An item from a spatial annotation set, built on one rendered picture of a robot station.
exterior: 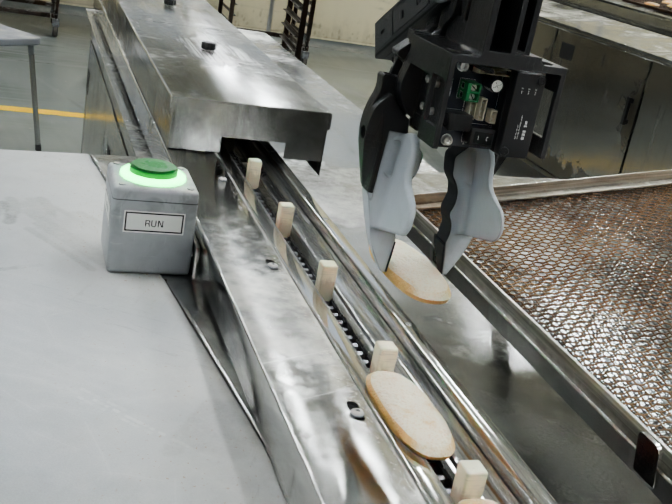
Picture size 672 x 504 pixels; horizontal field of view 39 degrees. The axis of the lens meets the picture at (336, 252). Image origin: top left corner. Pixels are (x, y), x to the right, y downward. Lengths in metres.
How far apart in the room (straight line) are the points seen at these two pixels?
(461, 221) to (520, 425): 0.16
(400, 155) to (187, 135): 0.49
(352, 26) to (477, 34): 7.50
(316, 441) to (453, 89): 0.21
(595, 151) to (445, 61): 3.58
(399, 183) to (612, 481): 0.24
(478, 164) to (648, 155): 3.22
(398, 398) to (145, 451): 0.16
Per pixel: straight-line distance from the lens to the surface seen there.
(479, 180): 0.59
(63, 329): 0.71
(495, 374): 0.75
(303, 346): 0.63
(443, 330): 0.80
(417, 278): 0.59
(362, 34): 8.06
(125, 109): 1.38
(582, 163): 4.16
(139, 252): 0.80
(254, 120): 1.04
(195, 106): 1.03
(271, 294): 0.70
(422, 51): 0.54
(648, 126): 3.83
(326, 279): 0.75
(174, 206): 0.79
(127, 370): 0.66
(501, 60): 0.52
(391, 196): 0.57
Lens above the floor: 1.14
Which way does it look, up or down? 20 degrees down
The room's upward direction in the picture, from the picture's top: 11 degrees clockwise
